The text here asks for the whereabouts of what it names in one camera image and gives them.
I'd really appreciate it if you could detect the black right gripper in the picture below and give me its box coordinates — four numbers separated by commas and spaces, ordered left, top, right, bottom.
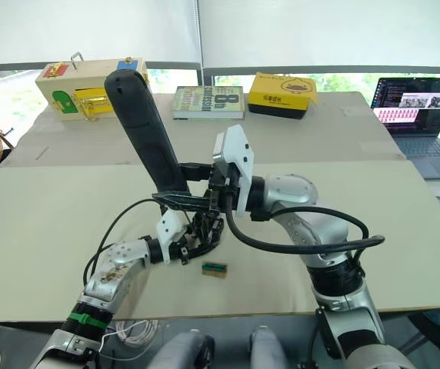
152, 162, 242, 214

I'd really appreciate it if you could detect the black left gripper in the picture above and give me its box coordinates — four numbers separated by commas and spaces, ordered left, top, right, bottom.
168, 213, 225, 267

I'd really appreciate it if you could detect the black gripper body workpiece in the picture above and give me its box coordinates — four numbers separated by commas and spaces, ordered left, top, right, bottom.
192, 210, 225, 247

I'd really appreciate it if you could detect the small green wooden block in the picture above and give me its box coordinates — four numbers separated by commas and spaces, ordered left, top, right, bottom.
201, 261, 229, 278

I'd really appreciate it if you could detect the thick paperback book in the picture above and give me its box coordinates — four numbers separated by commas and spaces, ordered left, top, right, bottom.
171, 85, 246, 121

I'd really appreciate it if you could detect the brown cardboard sheet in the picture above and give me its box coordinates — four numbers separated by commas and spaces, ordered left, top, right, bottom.
0, 91, 408, 168

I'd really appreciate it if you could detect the grey rounded shape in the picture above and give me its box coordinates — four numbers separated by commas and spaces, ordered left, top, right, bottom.
153, 331, 216, 369
248, 325, 285, 369

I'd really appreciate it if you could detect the yellow and black carton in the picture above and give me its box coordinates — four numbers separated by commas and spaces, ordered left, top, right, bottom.
247, 71, 319, 120

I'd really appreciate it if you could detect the wooden lock puzzle box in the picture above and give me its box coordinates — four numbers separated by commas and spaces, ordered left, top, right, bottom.
35, 52, 151, 123

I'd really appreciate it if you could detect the open grey laptop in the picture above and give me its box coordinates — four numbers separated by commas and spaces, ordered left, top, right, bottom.
371, 76, 440, 181

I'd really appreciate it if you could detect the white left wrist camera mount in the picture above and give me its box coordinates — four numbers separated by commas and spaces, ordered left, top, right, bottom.
155, 210, 185, 264

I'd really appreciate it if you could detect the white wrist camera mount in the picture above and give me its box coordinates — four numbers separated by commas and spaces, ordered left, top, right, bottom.
155, 210, 185, 264
212, 124, 256, 214

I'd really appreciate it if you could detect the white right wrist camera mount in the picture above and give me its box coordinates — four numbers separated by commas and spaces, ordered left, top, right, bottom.
212, 124, 256, 214

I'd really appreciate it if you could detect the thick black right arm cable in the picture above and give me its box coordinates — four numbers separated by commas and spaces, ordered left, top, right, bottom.
225, 191, 385, 255

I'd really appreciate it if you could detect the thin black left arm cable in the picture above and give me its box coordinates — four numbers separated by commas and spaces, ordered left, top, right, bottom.
82, 198, 167, 286

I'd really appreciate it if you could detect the coiled white cable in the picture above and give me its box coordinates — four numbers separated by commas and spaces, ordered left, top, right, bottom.
114, 317, 158, 344

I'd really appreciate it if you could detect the grey window frame post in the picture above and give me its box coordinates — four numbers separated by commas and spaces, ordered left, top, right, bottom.
195, 0, 207, 94

